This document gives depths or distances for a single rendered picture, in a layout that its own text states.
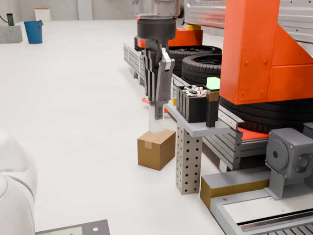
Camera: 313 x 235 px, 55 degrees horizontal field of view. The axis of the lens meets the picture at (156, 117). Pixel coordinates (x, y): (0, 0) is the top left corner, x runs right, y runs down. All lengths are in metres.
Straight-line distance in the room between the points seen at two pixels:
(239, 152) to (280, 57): 0.51
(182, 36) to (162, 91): 2.68
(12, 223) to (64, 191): 1.10
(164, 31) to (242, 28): 0.76
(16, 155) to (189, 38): 2.70
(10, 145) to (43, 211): 0.86
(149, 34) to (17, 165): 0.44
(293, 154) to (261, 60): 0.41
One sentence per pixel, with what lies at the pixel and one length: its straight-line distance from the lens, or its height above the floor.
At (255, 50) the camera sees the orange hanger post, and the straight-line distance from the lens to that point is 1.33.
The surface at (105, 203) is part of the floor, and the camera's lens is 1.58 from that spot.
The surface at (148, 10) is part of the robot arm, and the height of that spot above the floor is 0.92.
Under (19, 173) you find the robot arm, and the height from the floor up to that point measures 0.57.
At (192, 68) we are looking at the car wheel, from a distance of 2.36.
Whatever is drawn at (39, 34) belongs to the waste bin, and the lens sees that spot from 8.39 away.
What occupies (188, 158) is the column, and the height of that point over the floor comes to 0.21.
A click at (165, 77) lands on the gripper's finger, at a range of 0.57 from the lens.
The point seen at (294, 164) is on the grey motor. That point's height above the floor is 0.32.
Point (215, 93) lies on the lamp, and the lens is 1.21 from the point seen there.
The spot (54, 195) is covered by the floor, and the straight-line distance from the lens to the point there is 1.70.
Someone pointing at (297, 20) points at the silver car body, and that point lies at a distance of 1.85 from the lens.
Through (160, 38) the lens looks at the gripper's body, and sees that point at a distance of 0.56.
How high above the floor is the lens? 0.93
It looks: 21 degrees down
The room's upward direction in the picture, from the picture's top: straight up
